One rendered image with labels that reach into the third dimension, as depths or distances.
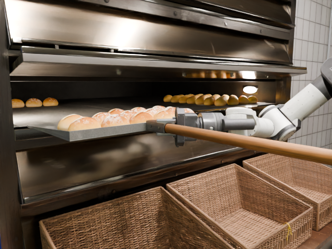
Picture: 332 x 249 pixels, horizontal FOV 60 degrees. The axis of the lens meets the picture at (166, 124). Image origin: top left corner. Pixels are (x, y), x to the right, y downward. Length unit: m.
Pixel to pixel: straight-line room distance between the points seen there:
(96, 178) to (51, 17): 0.62
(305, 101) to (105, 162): 0.81
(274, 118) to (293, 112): 0.07
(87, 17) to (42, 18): 0.17
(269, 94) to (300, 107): 1.18
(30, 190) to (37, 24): 0.56
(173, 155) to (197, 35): 0.62
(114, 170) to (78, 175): 0.16
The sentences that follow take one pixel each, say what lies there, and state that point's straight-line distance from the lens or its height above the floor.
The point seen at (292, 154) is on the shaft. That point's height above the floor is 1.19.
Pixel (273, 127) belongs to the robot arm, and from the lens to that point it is 1.13.
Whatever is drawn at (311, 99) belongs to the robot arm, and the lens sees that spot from 1.17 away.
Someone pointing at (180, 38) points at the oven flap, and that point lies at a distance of 1.44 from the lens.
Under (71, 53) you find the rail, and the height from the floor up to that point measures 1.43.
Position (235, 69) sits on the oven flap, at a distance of 1.51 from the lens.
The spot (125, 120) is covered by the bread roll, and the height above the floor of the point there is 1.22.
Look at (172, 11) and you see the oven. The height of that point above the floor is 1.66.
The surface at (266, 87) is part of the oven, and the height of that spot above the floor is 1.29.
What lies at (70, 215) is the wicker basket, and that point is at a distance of 1.19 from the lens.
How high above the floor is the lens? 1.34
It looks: 8 degrees down
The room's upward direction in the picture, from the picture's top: straight up
